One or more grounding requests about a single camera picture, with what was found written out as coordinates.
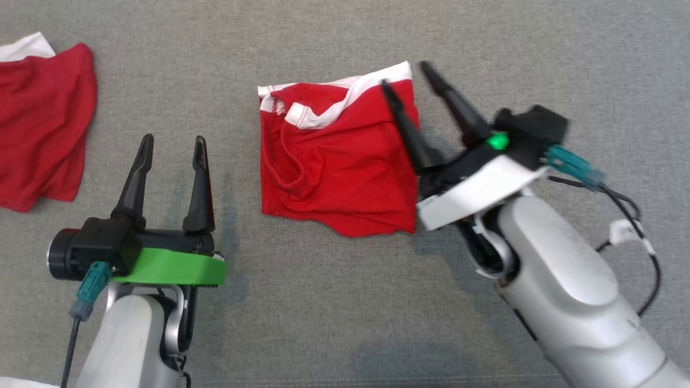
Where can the red shorts white waistband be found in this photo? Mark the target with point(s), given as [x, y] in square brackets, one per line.
[334, 178]

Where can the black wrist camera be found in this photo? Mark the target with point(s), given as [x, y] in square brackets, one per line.
[533, 132]
[99, 242]

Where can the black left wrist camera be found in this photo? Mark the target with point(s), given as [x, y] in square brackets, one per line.
[99, 242]

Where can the red t-shirt white sleeves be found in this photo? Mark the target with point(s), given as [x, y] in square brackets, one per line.
[43, 124]

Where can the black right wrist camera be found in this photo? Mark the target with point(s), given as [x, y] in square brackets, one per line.
[533, 132]

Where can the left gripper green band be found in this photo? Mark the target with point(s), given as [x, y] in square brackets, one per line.
[172, 267]

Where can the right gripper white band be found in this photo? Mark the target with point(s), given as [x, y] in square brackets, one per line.
[480, 188]

